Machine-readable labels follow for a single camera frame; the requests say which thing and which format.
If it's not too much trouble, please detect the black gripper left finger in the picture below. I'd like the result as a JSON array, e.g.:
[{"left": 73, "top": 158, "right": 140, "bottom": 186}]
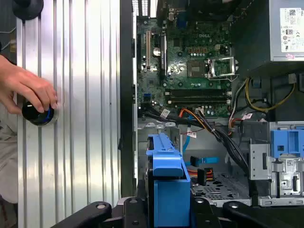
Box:
[{"left": 51, "top": 180, "right": 154, "bottom": 228}]

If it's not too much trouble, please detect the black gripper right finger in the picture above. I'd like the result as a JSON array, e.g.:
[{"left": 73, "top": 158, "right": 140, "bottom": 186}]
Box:
[{"left": 190, "top": 187, "right": 304, "bottom": 228}]

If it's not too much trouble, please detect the round black tool blue ring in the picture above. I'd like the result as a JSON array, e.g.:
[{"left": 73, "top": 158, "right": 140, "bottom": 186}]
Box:
[{"left": 21, "top": 100, "right": 59, "bottom": 127}]

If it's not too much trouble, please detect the grey metal disk bay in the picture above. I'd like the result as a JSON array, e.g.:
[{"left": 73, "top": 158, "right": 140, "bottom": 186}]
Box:
[{"left": 137, "top": 121, "right": 252, "bottom": 207}]

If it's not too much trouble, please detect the black RAM slot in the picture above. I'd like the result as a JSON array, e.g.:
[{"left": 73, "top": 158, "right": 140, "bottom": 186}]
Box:
[
  {"left": 165, "top": 89, "right": 232, "bottom": 97},
  {"left": 167, "top": 97, "right": 232, "bottom": 105}
]

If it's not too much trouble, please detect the black expansion slot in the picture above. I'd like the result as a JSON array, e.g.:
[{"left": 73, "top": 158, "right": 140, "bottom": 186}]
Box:
[{"left": 160, "top": 34, "right": 167, "bottom": 77}]

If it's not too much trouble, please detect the white expansion slot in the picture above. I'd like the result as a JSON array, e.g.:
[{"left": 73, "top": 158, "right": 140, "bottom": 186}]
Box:
[{"left": 145, "top": 30, "right": 152, "bottom": 68}]

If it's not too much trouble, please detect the person's bare hand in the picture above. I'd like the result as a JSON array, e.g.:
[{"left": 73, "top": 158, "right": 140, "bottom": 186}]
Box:
[{"left": 0, "top": 54, "right": 59, "bottom": 115}]

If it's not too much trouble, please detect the grey metal drive cage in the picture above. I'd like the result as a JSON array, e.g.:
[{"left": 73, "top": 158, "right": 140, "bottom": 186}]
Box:
[{"left": 248, "top": 121, "right": 304, "bottom": 207}]

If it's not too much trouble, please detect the metal slat table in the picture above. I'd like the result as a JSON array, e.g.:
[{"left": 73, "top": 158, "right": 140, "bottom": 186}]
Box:
[{"left": 16, "top": 0, "right": 122, "bottom": 228}]

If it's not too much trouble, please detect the person's beige clothing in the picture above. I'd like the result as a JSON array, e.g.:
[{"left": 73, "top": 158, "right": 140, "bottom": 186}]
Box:
[{"left": 0, "top": 103, "right": 19, "bottom": 205}]

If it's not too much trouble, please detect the black open PC case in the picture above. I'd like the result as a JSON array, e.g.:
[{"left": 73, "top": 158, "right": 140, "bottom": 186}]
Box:
[{"left": 119, "top": 0, "right": 304, "bottom": 208}]

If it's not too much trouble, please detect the metal locking lever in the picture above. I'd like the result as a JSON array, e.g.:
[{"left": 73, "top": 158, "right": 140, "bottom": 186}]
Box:
[{"left": 208, "top": 72, "right": 239, "bottom": 80}]

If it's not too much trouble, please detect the CPU socket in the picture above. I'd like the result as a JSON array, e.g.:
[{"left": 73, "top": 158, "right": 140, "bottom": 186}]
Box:
[{"left": 186, "top": 60, "right": 208, "bottom": 79}]

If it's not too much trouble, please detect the metal socket cover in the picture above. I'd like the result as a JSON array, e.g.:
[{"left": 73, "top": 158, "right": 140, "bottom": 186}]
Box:
[{"left": 207, "top": 56, "right": 239, "bottom": 80}]

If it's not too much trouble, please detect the green Dell motherboard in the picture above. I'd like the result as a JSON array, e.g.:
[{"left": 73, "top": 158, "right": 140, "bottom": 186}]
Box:
[{"left": 136, "top": 9, "right": 235, "bottom": 119}]

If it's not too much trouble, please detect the grey power supply unit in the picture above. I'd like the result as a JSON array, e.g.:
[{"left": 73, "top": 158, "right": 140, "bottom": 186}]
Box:
[{"left": 269, "top": 0, "right": 304, "bottom": 63}]

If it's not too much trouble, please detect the black round knob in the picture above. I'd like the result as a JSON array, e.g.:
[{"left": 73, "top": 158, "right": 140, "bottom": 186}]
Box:
[{"left": 12, "top": 0, "right": 45, "bottom": 21}]

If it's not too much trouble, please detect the multicolour disk power wire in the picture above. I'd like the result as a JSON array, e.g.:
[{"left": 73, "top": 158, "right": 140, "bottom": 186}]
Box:
[{"left": 187, "top": 167, "right": 214, "bottom": 187}]

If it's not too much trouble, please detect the blue flat disk wire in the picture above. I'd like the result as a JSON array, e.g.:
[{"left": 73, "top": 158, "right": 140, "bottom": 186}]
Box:
[{"left": 181, "top": 117, "right": 222, "bottom": 168}]

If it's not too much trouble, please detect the black cable bundle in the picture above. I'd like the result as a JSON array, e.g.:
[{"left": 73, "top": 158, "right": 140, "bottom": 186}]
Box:
[{"left": 140, "top": 103, "right": 258, "bottom": 205}]

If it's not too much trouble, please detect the blue plastic drive bracket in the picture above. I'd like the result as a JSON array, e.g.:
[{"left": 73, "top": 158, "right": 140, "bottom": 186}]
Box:
[{"left": 270, "top": 129, "right": 304, "bottom": 159}]

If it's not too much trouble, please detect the yellow black power cable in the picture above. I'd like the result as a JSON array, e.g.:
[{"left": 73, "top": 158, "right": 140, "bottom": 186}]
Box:
[{"left": 244, "top": 77, "right": 297, "bottom": 112}]

